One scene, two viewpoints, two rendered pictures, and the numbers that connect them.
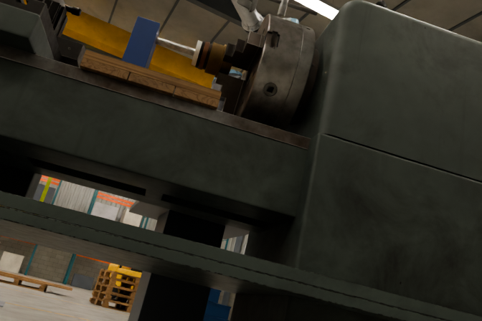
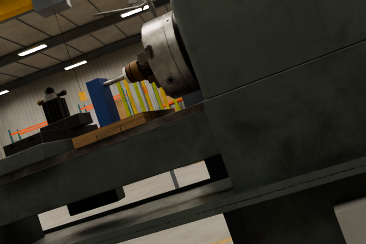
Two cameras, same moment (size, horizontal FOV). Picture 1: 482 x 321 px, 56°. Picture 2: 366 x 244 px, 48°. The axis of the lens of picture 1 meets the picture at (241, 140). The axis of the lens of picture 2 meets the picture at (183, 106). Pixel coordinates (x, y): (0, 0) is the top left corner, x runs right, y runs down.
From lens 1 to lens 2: 0.80 m
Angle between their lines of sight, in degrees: 29
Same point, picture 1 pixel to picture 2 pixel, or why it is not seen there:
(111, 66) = (86, 138)
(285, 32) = (153, 40)
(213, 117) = (148, 128)
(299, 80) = (181, 64)
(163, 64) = not seen: outside the picture
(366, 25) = (190, 4)
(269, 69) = (160, 71)
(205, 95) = (136, 120)
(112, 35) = not seen: outside the picture
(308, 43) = (170, 36)
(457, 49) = not seen: outside the picture
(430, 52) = not seen: outside the picture
